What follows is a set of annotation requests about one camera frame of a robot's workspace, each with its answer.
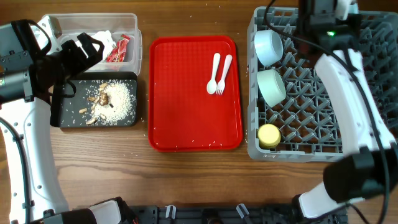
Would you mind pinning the white crumpled tissue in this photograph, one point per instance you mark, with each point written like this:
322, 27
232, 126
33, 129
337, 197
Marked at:
106, 38

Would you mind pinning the mint green bowl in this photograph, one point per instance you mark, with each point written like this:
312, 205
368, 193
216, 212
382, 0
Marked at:
271, 86

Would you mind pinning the red serving tray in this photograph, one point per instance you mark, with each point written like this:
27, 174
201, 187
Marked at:
182, 116

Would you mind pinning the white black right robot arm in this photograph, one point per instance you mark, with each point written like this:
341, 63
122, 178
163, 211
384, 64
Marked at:
327, 32

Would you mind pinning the rice and food scraps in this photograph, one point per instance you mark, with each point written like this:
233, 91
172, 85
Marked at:
109, 103

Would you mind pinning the grey dishwasher rack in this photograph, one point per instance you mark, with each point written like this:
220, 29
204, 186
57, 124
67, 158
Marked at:
305, 119

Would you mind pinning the light blue rice bowl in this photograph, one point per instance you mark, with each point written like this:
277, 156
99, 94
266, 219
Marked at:
268, 47

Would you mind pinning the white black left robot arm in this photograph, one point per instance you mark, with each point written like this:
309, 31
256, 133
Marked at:
30, 76

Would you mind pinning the clear plastic waste bin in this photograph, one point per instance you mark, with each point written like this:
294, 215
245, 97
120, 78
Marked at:
74, 24

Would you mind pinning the white plastic fork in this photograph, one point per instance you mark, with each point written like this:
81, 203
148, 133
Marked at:
221, 84

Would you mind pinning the black food waste tray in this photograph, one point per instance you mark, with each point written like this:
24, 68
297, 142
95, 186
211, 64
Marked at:
70, 116

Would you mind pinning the red snack wrapper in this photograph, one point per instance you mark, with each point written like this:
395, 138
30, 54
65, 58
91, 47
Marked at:
119, 52

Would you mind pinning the yellow plastic cup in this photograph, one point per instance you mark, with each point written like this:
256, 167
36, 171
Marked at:
269, 136

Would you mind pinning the white plastic spoon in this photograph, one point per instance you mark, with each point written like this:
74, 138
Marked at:
212, 85

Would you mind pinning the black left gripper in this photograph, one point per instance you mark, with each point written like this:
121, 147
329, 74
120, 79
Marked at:
70, 48

